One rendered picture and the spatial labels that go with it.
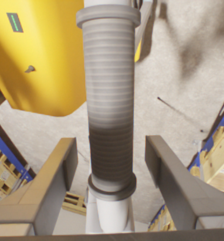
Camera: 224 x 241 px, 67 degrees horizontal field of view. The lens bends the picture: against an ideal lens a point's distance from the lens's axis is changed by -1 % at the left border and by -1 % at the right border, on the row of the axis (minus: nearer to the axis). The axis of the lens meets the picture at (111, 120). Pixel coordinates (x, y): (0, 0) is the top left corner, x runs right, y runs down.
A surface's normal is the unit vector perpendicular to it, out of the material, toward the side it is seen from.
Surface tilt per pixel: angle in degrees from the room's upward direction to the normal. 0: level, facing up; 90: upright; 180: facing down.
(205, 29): 0
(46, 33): 45
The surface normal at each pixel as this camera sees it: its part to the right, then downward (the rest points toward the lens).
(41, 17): 0.51, 0.62
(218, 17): -0.25, 0.70
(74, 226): 0.00, -0.69
